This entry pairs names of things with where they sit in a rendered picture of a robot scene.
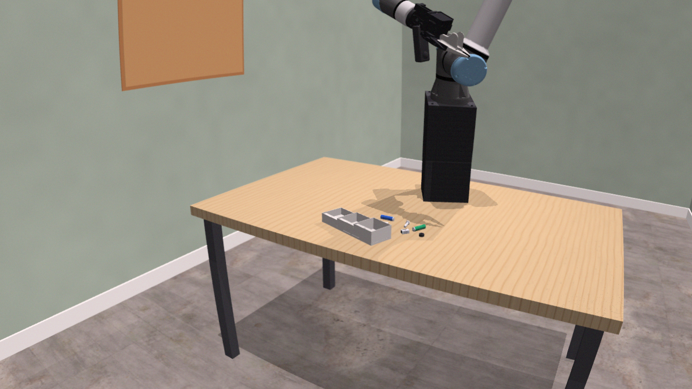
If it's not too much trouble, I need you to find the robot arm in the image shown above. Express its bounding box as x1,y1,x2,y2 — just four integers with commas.
372,0,512,105

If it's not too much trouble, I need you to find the white rack of three labelled bins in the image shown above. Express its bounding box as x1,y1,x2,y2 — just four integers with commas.
322,207,391,246

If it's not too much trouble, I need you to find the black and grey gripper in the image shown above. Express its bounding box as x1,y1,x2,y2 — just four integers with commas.
405,3,470,58

